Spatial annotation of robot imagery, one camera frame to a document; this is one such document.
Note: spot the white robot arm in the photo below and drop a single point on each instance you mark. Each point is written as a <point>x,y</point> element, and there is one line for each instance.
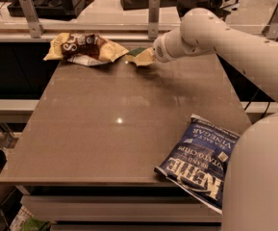
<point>251,186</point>

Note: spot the middle metal railing post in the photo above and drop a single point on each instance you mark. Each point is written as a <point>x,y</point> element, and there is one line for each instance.
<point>153,18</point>

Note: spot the metal railing post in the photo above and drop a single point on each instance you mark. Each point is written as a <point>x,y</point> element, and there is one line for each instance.
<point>31,16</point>
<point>270,31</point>
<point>153,18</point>

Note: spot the right metal railing post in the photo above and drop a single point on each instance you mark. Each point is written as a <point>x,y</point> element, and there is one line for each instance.
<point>270,31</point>

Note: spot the green and yellow sponge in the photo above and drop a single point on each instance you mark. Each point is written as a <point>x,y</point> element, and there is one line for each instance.
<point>131,55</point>

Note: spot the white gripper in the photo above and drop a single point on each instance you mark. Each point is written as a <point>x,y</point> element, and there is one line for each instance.
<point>160,50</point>

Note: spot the table drawer front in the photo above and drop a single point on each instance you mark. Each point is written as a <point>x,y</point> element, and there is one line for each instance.
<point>119,209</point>

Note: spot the black box on floor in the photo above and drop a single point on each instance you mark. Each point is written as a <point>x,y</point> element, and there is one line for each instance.
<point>60,9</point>

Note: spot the left metal railing post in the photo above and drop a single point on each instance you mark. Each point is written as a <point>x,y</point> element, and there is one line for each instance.
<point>31,16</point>

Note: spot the brown chip bag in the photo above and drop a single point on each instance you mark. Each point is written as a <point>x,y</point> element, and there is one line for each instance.
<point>87,50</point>

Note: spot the blue Kettle chip bag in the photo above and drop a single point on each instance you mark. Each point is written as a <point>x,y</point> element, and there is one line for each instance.
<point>199,160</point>

